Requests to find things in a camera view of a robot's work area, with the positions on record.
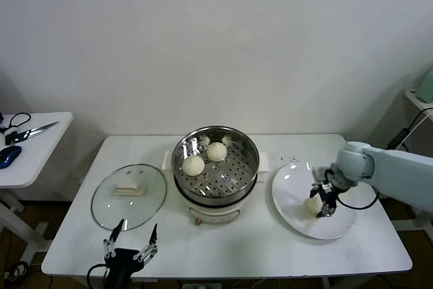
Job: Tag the white steamed baozi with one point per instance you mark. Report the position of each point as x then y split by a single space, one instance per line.
193 166
216 151
311 208

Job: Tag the stainless steel steamer basket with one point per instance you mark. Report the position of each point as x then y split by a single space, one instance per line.
251 160

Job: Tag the pale green appliance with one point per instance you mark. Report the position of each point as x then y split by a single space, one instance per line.
426 91

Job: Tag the white round plate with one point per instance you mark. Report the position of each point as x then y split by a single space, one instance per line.
294 180

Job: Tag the white shelf table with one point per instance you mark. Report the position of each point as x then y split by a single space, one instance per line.
410 96

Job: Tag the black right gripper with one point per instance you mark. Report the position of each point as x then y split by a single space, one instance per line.
328 196

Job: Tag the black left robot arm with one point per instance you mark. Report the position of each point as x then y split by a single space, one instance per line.
116 279

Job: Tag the white electric cooker pot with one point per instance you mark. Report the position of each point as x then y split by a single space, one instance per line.
213 214

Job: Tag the steel scissors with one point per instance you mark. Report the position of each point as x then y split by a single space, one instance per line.
44 127

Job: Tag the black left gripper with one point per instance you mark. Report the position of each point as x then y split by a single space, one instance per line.
122 258

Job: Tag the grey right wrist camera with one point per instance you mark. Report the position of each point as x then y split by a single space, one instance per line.
319 174

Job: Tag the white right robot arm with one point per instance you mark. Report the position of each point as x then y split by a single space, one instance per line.
399 174

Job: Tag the white side table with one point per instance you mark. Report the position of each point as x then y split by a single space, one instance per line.
34 153

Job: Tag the blue computer mouse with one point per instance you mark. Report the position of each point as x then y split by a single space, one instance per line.
8 155

